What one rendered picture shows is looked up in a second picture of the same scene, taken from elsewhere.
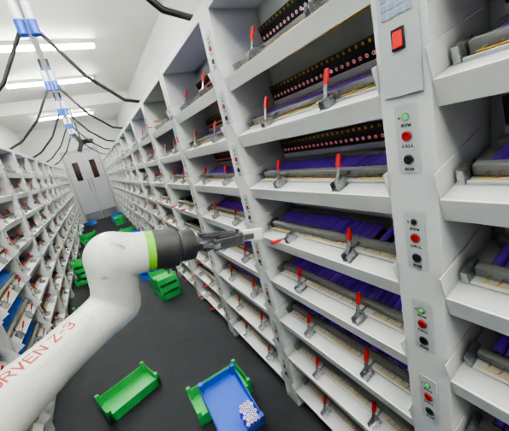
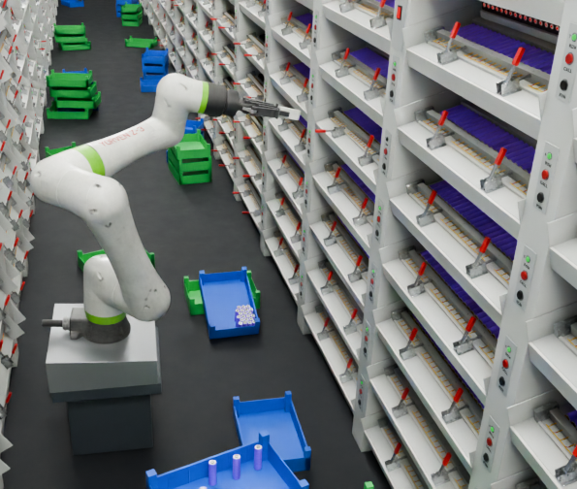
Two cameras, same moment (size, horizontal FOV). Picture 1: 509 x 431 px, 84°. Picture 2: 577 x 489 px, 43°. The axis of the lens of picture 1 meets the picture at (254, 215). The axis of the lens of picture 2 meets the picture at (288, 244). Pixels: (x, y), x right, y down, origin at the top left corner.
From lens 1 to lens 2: 1.49 m
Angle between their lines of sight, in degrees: 16
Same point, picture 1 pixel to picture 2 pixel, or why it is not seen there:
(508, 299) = (415, 206)
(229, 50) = not seen: outside the picture
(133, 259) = (190, 99)
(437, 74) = (410, 46)
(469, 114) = not seen: hidden behind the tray
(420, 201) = (392, 125)
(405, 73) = (399, 36)
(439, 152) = (403, 95)
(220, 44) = not seen: outside the picture
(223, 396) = (224, 296)
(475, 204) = (405, 135)
